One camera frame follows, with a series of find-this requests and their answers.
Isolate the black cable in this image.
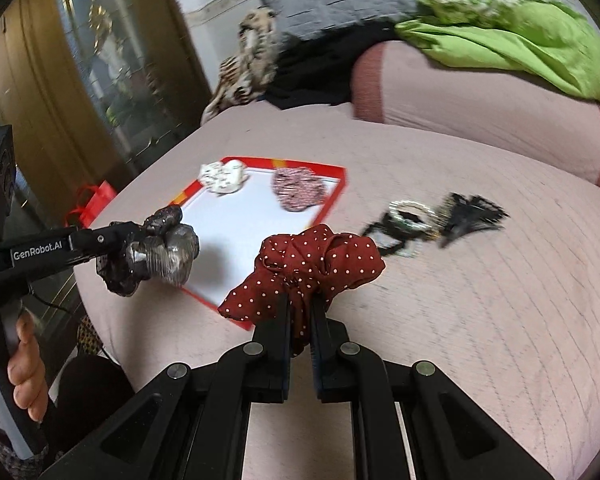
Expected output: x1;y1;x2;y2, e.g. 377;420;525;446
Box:
27;287;118;363

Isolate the white patterned scrunchie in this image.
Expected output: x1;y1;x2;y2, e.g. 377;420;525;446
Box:
198;159;251;196

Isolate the pink quilted bed cover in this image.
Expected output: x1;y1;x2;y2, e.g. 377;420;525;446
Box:
72;102;600;480

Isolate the red shopping bag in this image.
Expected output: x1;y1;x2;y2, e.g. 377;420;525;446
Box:
62;180;118;228

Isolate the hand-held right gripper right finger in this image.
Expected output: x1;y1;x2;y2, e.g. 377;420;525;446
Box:
310;299;566;480

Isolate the black furry hair tie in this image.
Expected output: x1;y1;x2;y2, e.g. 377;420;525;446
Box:
362;217;408;261

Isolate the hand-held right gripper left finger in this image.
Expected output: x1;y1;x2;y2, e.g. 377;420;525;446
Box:
40;292;293;480

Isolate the black cloth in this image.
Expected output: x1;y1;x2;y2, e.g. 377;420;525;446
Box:
260;25;406;111

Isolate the pink speckled scrunchie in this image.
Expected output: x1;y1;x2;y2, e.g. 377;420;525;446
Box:
271;167;327;212

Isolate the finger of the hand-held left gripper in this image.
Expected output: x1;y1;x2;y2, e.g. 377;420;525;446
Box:
75;220;147;264

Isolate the pink bolster pillow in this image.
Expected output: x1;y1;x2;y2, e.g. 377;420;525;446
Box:
350;40;600;191

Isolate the red polka dot scrunchie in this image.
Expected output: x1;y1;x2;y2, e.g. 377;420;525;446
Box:
217;224;386;358

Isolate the red tray with white base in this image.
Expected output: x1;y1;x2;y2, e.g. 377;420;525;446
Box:
167;156;348;333

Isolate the person's left hand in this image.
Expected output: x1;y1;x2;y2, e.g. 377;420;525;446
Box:
0;309;49;423

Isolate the dark patterned cloth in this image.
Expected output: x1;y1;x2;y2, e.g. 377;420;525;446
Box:
77;317;104;359

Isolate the leaf print blanket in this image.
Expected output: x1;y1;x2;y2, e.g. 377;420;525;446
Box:
200;7;281;126

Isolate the dark striped scrunchie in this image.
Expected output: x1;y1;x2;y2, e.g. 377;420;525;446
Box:
437;192;511;248

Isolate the grey metallic scrunchie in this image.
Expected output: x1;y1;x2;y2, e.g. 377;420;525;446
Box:
96;205;201;298

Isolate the pearl bracelet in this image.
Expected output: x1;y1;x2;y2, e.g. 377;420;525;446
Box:
386;199;443;236

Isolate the bright green cloth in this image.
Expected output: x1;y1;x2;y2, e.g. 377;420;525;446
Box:
395;0;600;106

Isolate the wooden door with glass panel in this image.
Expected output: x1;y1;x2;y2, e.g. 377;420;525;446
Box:
0;0;212;196

